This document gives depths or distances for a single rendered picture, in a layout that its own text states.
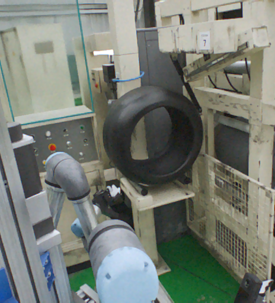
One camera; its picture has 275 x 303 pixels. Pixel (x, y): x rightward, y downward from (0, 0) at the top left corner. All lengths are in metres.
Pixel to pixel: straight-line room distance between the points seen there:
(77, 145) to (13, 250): 1.60
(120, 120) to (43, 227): 0.90
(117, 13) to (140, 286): 1.65
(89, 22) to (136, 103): 11.00
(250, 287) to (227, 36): 1.11
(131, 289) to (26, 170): 0.41
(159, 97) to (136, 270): 1.23
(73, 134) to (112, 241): 1.72
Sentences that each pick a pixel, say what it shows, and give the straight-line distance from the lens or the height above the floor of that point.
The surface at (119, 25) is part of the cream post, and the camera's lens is 2.02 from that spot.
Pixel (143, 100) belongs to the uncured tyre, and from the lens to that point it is 1.70.
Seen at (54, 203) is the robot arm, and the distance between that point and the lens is 1.37.
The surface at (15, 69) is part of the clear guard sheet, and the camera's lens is 2.21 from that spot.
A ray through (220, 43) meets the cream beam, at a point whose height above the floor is 1.68.
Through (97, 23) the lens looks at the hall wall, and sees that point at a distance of 12.82.
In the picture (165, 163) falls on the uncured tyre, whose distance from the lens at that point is 2.12.
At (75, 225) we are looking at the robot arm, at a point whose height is 1.00.
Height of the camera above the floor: 1.75
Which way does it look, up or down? 20 degrees down
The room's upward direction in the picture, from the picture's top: 6 degrees counter-clockwise
